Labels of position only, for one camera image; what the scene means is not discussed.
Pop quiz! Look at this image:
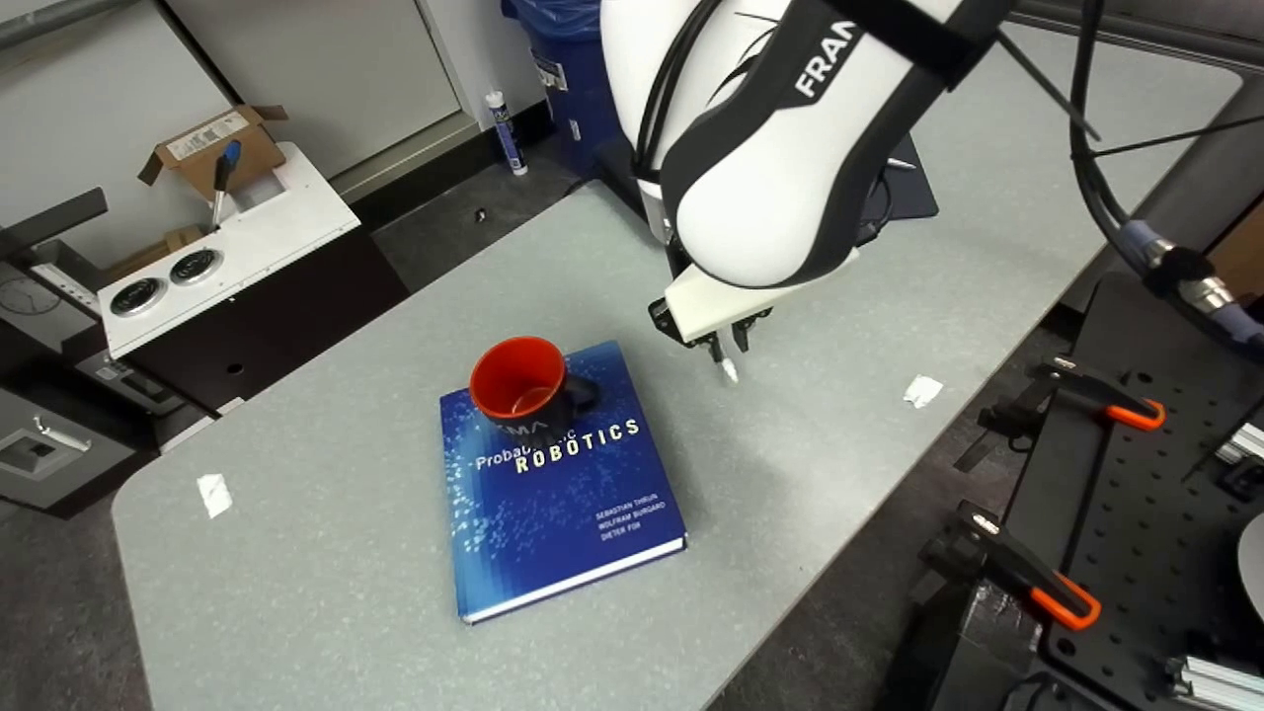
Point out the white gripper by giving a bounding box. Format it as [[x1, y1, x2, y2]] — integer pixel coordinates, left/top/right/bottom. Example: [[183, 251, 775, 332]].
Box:
[[649, 270, 779, 368]]

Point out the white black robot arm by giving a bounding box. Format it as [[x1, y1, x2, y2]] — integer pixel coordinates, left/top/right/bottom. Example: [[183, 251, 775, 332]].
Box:
[[599, 0, 1015, 347]]

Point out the orange black mug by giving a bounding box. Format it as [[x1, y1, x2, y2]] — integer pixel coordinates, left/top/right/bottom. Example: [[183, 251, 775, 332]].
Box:
[[470, 336, 599, 444]]

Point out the white paper tag right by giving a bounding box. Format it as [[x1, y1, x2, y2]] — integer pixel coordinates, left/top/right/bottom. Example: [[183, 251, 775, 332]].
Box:
[[903, 374, 945, 411]]

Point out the white paper tag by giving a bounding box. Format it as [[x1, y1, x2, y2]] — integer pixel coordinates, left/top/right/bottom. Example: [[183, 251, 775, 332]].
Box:
[[199, 473, 234, 519], [903, 374, 945, 411]]

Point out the dark blue folder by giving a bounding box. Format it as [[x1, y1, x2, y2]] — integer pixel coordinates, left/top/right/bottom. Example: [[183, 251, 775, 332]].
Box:
[[882, 159, 939, 227]]

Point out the blue robotics book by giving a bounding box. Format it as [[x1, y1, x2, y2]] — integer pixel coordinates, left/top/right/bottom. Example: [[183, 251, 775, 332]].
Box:
[[437, 340, 687, 623]]

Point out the upper orange black clamp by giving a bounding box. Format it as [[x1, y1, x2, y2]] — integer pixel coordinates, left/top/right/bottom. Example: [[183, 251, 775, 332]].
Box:
[[978, 357, 1169, 439]]

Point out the orange black clamp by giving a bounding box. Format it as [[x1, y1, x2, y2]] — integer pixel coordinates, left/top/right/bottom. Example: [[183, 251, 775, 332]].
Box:
[[978, 357, 1169, 439], [923, 503, 1102, 634]]

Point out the lower orange black clamp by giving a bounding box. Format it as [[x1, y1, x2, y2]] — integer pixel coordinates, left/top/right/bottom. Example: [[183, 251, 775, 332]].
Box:
[[923, 503, 1102, 634]]

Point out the white bottle on floor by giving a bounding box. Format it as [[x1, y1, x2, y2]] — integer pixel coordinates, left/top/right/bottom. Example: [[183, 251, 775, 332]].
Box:
[[484, 91, 530, 177]]

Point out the blue trash bin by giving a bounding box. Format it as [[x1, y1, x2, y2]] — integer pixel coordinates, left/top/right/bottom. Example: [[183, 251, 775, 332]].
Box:
[[501, 0, 617, 174]]

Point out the black perforated board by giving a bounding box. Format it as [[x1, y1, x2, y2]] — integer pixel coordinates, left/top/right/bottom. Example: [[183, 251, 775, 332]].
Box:
[[919, 270, 1264, 711]]

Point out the white side table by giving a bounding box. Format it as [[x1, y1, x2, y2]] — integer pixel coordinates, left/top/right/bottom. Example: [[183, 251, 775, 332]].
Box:
[[93, 144, 359, 361]]

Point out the cardboard box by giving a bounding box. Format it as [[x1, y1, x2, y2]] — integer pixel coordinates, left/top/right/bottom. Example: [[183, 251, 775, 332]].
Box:
[[138, 102, 289, 202]]

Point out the white paper tag left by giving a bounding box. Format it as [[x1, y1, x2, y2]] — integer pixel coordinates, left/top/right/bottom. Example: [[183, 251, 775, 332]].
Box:
[[199, 473, 234, 519]]

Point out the black cable bundle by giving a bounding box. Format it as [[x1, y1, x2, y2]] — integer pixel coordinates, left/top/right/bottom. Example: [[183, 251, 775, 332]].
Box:
[[993, 0, 1264, 352]]

